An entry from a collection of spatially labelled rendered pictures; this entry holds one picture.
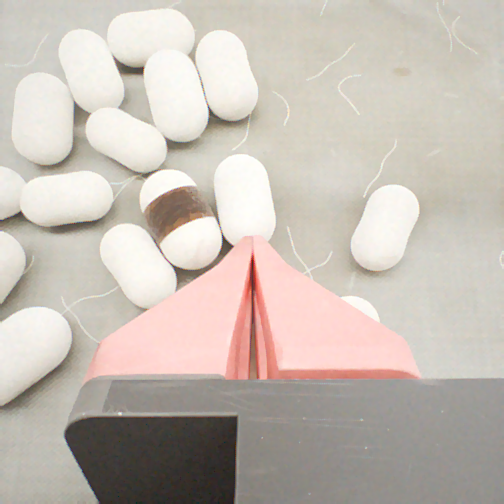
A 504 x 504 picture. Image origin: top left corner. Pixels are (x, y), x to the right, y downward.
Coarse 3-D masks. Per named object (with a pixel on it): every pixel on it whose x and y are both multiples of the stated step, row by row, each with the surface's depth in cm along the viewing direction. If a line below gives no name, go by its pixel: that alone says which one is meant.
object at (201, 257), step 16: (160, 176) 13; (176, 176) 13; (144, 192) 13; (160, 192) 13; (144, 208) 13; (192, 224) 13; (208, 224) 13; (176, 240) 13; (192, 240) 13; (208, 240) 13; (176, 256) 13; (192, 256) 13; (208, 256) 13
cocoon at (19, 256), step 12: (0, 240) 13; (12, 240) 13; (0, 252) 13; (12, 252) 13; (0, 264) 13; (12, 264) 13; (24, 264) 14; (0, 276) 13; (12, 276) 13; (0, 288) 13; (0, 300) 13
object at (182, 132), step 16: (160, 64) 14; (176, 64) 14; (192, 64) 15; (144, 80) 15; (160, 80) 14; (176, 80) 14; (192, 80) 14; (160, 96) 14; (176, 96) 14; (192, 96) 14; (160, 112) 14; (176, 112) 14; (192, 112) 14; (160, 128) 15; (176, 128) 14; (192, 128) 14
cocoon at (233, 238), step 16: (224, 160) 14; (240, 160) 14; (256, 160) 14; (224, 176) 13; (240, 176) 13; (256, 176) 13; (224, 192) 13; (240, 192) 13; (256, 192) 13; (224, 208) 13; (240, 208) 13; (256, 208) 13; (272, 208) 14; (224, 224) 13; (240, 224) 13; (256, 224) 13; (272, 224) 13
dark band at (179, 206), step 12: (168, 192) 13; (180, 192) 13; (192, 192) 13; (156, 204) 13; (168, 204) 13; (180, 204) 13; (192, 204) 13; (204, 204) 13; (144, 216) 14; (156, 216) 13; (168, 216) 13; (180, 216) 13; (192, 216) 13; (204, 216) 13; (156, 228) 13; (168, 228) 13; (156, 240) 13
